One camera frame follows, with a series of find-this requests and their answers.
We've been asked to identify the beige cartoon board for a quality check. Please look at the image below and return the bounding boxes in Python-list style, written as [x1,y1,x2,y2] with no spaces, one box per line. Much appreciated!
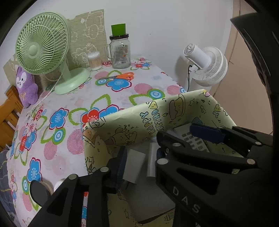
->
[3,9,107,86]

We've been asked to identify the beige door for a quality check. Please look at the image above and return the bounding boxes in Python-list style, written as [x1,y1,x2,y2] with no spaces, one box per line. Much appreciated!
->
[210,0,274,135]

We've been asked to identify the yellow cartoon paper box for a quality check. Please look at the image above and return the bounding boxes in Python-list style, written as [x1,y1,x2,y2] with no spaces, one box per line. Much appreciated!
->
[83,89,234,226]

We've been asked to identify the wooden bed headboard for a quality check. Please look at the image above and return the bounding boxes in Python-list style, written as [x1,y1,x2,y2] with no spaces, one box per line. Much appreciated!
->
[0,85,23,151]

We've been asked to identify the green desk fan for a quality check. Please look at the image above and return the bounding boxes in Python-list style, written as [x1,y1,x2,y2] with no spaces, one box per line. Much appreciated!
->
[15,12,90,95]

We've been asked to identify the white standing fan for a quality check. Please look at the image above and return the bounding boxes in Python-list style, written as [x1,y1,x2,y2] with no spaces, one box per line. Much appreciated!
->
[183,43,228,87]

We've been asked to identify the glass jar green lid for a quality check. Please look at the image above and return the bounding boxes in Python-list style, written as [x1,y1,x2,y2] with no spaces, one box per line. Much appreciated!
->
[105,23,131,69]

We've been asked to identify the blue plaid bedding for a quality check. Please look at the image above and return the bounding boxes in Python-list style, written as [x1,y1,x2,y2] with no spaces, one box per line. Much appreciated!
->
[0,148,21,226]

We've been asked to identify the orange handled scissors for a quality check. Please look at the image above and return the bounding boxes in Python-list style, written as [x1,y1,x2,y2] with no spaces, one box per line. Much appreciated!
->
[100,72,134,80]

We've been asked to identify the white earbud case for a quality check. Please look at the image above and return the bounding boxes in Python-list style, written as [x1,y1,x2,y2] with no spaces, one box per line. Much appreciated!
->
[53,179,64,192]

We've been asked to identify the purple plush rabbit toy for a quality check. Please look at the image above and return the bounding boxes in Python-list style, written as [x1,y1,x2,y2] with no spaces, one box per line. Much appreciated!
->
[15,66,38,108]

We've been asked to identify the floral tablecloth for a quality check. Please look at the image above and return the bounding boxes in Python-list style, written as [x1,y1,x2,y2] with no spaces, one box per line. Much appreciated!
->
[7,57,186,226]

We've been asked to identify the cotton swab container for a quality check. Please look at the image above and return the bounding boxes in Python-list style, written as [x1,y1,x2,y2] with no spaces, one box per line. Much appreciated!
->
[87,52,102,71]

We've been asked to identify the black round compact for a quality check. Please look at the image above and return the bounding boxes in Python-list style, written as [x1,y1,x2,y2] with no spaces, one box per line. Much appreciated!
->
[29,180,50,207]

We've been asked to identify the white remote control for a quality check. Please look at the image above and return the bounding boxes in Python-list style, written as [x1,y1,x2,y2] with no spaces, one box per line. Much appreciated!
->
[174,123,209,152]

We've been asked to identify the white power adapter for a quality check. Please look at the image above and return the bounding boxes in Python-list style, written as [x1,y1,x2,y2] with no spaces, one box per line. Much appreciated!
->
[123,149,146,184]

